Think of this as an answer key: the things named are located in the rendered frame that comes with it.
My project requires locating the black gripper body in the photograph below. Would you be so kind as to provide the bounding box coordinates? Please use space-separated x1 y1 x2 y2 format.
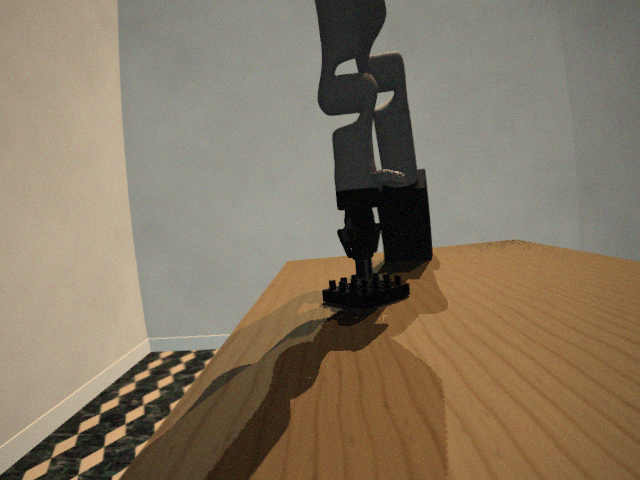
336 188 380 240

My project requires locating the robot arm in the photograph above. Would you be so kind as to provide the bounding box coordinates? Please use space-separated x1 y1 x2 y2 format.
315 0 418 192

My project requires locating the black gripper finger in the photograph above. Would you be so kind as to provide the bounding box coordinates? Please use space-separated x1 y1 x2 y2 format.
367 218 381 280
337 217 369 281

